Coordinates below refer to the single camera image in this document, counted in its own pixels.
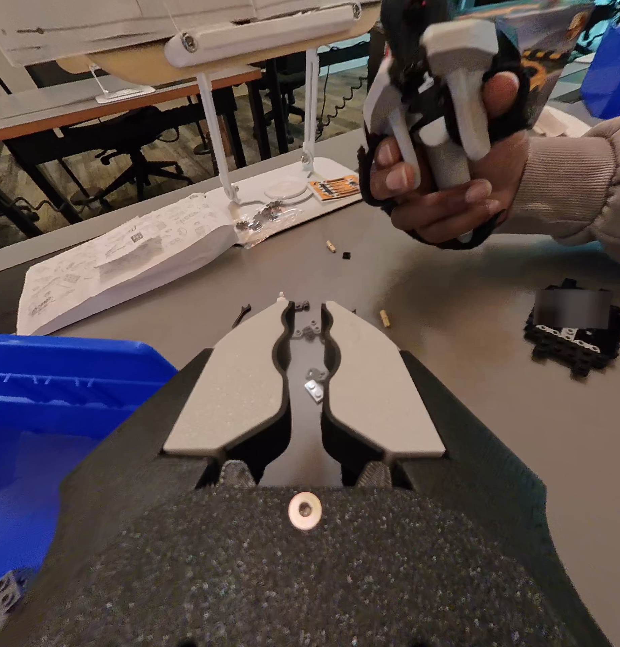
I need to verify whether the black office chair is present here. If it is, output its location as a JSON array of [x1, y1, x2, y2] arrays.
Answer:
[[249, 51, 316, 152], [62, 103, 197, 203]]

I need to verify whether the grey desk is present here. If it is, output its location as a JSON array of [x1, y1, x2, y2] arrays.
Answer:
[[0, 96, 620, 647]]

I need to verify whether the clear plastic parts bag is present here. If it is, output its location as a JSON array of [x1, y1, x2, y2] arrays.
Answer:
[[233, 198, 303, 249]]

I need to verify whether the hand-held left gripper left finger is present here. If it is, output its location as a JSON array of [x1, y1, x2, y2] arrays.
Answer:
[[162, 302, 294, 481]]

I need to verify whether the white paper sheet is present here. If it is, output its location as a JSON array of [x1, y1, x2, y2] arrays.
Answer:
[[532, 109, 594, 138]]

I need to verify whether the blue plastic bin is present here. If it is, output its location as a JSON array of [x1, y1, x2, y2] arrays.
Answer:
[[0, 334, 179, 615], [579, 20, 620, 120]]

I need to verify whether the grey brick assembly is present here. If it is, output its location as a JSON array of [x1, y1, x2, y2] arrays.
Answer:
[[0, 567, 36, 630]]

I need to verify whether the small white stand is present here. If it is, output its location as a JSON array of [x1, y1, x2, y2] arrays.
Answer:
[[95, 63, 156, 105]]

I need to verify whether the person's right forearm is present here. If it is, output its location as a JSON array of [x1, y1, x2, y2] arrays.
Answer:
[[497, 111, 620, 266]]

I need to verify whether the person's right hand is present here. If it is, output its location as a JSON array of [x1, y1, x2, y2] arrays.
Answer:
[[370, 71, 532, 246]]

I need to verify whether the light grey stud plate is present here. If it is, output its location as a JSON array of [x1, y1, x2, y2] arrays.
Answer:
[[304, 368, 330, 403]]

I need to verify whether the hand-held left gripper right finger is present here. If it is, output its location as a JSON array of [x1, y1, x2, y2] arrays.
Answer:
[[320, 301, 447, 483]]

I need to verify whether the black brick model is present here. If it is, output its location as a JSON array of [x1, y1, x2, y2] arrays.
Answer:
[[524, 278, 620, 378]]

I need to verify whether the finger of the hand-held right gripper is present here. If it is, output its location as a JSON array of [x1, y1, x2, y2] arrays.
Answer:
[[364, 56, 409, 135]]

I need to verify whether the orange sticker sheet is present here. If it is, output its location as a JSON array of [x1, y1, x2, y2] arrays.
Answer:
[[308, 174, 362, 203]]

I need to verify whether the open instruction booklet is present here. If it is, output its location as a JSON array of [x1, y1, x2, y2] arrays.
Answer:
[[17, 193, 242, 337]]

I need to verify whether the brown edged office desk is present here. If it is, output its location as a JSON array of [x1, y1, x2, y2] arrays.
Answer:
[[0, 65, 263, 238]]

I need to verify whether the white book stand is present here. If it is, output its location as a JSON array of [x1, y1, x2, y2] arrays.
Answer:
[[54, 2, 382, 238]]

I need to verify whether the open instruction book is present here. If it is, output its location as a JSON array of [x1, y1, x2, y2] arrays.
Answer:
[[0, 0, 381, 67]]

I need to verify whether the toy car box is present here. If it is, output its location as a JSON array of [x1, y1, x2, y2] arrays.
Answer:
[[494, 0, 596, 124]]

